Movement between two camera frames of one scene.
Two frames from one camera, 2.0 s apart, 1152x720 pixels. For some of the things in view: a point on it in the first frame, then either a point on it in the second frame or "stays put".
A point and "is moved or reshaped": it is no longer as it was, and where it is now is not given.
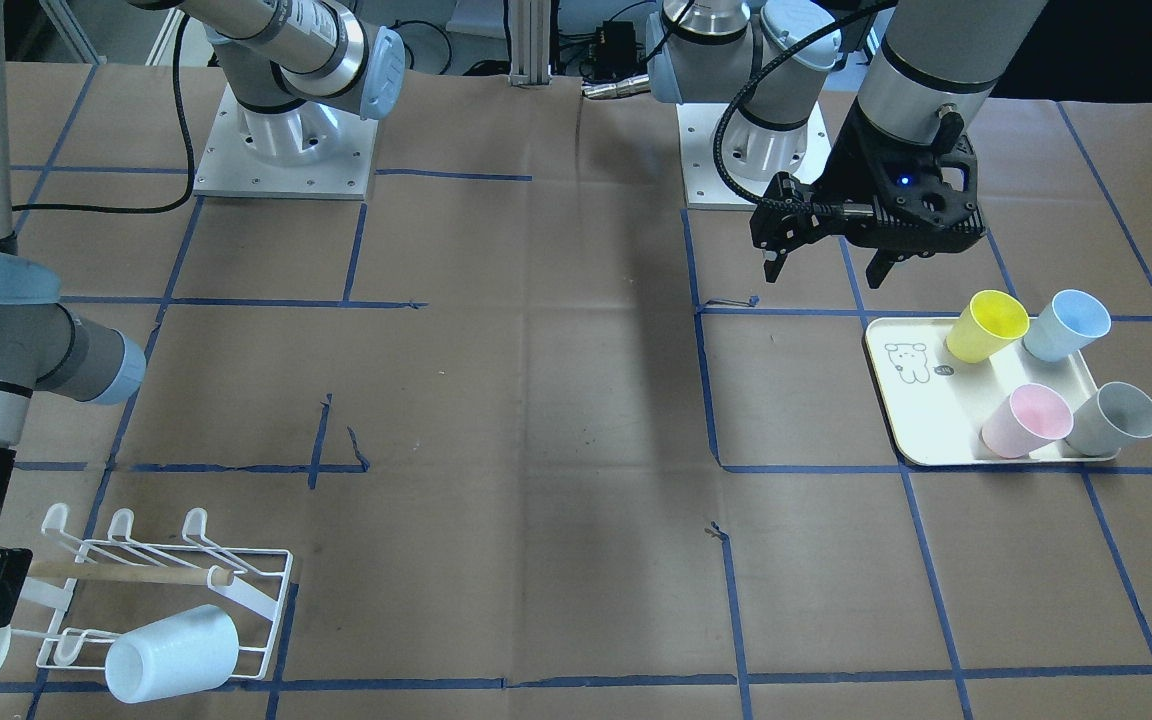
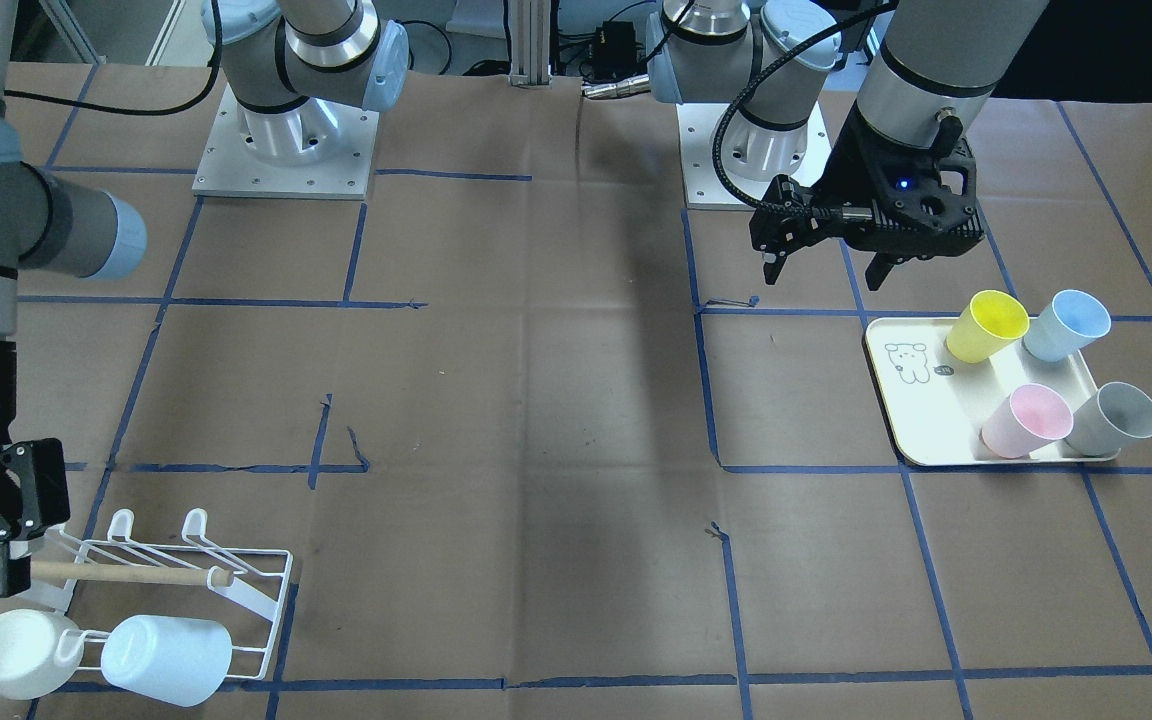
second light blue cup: (1067, 324) stays put
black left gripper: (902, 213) stays put
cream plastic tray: (935, 403) stays put
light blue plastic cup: (191, 652) is moved or reshaped
